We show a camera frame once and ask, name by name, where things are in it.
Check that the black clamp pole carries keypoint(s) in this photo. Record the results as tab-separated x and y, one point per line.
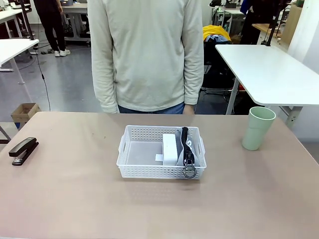
272	30

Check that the black stapler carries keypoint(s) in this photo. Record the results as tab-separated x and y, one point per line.
23	149

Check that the white rectangular box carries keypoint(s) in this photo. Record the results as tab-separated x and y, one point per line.
170	149

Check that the yellow garment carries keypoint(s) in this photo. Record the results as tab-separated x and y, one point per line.
215	31

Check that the bystander with white sneakers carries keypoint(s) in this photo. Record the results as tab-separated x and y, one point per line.
49	22

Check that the tall cardboard box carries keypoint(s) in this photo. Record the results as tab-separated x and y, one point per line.
292	22

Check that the large white side table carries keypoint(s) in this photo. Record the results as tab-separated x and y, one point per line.
269	74

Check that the bystander in dark clothes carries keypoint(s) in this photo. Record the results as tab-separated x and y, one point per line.
254	22

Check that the grey CAMPUS zipper pouch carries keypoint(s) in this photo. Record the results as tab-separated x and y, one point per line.
190	149

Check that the pale green plastic cup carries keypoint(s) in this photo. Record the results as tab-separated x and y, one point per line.
258	129

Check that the wooden top table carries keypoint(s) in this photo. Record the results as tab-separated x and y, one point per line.
261	27

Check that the person in beige sweater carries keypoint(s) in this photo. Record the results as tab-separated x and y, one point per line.
144	49

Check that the small cardboard box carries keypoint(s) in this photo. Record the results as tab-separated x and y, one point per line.
25	112

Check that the black office chair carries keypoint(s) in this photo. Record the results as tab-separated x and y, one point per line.
216	64

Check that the white perforated plastic basket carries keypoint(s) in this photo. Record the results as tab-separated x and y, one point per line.
129	169

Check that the person's left hand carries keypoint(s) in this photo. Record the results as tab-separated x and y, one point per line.
189	109

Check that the white table with white leg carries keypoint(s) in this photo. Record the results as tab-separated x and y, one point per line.
12	48

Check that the grey background workbench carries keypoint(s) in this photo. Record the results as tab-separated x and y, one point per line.
74	15

